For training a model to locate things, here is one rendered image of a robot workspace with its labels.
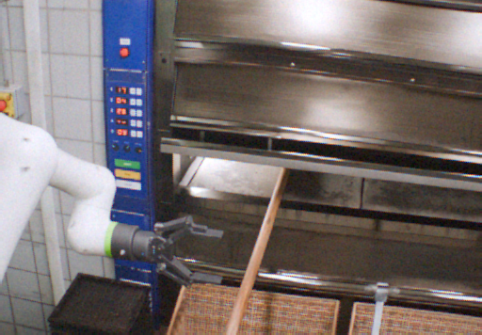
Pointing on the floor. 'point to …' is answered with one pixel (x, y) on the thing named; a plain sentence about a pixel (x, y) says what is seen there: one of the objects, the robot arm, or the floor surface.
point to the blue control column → (116, 15)
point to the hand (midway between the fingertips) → (216, 258)
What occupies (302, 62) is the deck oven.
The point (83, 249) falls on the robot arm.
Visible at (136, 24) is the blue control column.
